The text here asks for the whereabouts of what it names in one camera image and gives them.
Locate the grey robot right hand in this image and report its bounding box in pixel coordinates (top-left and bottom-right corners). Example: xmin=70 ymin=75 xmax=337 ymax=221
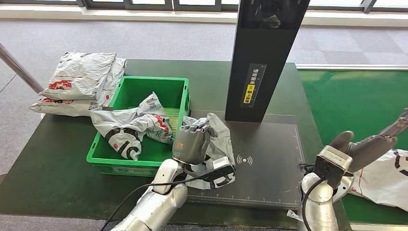
xmin=328 ymin=107 xmax=408 ymax=174

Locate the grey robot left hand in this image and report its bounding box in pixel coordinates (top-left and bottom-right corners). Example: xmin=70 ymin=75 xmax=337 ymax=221
xmin=172 ymin=125 xmax=212 ymax=166

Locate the green conveyor belt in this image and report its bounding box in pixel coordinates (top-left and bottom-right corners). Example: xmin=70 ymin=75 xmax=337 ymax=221
xmin=297 ymin=69 xmax=408 ymax=225

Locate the grey parcel bag red print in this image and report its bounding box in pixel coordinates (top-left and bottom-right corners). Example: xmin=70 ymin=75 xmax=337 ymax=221
xmin=29 ymin=57 xmax=127 ymax=117
xmin=38 ymin=51 xmax=117 ymax=101

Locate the green plastic crate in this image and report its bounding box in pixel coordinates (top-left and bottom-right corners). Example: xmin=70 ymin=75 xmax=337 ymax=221
xmin=86 ymin=76 xmax=191 ymax=178

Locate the black yellow label sticker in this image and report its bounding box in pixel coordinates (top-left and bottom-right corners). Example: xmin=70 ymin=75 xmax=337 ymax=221
xmin=240 ymin=64 xmax=268 ymax=109

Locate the black scanner column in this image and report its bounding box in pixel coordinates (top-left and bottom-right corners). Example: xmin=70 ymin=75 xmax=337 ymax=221
xmin=224 ymin=0 xmax=311 ymax=123

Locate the white window sill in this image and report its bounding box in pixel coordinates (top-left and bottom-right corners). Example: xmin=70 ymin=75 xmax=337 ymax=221
xmin=0 ymin=3 xmax=408 ymax=29

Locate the dark green table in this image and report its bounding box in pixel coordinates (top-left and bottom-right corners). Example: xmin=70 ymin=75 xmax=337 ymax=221
xmin=0 ymin=59 xmax=351 ymax=231

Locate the grey metal pole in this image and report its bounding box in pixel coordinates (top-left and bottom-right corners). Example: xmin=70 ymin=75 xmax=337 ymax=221
xmin=0 ymin=42 xmax=44 ymax=94

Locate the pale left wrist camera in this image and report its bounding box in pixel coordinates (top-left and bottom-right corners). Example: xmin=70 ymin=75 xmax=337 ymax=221
xmin=183 ymin=156 xmax=236 ymax=186

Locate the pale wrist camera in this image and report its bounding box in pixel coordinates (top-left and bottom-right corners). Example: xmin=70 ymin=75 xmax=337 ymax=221
xmin=313 ymin=145 xmax=354 ymax=190
xmin=183 ymin=156 xmax=236 ymax=186

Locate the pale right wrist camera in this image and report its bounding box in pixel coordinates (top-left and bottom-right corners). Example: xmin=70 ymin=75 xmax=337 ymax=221
xmin=313 ymin=145 xmax=354 ymax=190

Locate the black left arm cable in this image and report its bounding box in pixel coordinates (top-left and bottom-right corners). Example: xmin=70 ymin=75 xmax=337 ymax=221
xmin=100 ymin=178 xmax=208 ymax=231

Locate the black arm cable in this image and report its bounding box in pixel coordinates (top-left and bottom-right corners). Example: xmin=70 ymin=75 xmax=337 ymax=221
xmin=100 ymin=178 xmax=208 ymax=231
xmin=301 ymin=177 xmax=327 ymax=231

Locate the silver conveyor side rail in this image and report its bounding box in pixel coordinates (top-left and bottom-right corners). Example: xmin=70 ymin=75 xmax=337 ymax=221
xmin=349 ymin=222 xmax=408 ymax=231
xmin=295 ymin=64 xmax=408 ymax=71

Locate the black scanner base plate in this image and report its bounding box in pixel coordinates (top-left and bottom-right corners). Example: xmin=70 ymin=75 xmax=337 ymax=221
xmin=185 ymin=110 xmax=306 ymax=211

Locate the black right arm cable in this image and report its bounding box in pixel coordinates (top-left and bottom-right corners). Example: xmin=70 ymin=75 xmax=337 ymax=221
xmin=301 ymin=177 xmax=327 ymax=231

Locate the dark window frame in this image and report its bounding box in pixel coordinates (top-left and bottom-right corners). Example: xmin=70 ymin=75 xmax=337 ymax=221
xmin=0 ymin=0 xmax=408 ymax=13

